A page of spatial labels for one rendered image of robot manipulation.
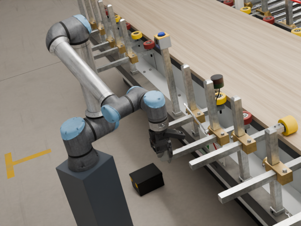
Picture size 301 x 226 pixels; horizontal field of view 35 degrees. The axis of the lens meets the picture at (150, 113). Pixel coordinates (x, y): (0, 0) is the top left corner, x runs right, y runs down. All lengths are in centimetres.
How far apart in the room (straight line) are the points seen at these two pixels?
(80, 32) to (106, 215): 113
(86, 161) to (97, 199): 25
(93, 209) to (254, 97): 113
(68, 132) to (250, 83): 104
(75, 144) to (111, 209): 52
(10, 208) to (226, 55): 195
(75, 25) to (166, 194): 146
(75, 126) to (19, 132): 203
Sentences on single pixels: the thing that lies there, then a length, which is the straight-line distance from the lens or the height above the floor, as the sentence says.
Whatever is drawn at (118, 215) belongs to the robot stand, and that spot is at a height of 20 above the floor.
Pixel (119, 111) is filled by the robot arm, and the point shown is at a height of 116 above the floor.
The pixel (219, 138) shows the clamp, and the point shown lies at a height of 86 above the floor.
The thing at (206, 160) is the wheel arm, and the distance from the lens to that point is 205.
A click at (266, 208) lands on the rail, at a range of 217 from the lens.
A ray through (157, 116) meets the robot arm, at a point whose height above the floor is 111.
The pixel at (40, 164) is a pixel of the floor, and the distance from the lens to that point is 412.
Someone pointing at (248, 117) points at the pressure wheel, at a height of 91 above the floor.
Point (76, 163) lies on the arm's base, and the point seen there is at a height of 65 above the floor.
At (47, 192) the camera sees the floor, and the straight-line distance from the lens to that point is 377.
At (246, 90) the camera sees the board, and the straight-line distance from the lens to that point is 262.
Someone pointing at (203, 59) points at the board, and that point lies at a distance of 303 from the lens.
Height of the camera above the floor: 219
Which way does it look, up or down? 30 degrees down
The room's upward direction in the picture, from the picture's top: 13 degrees counter-clockwise
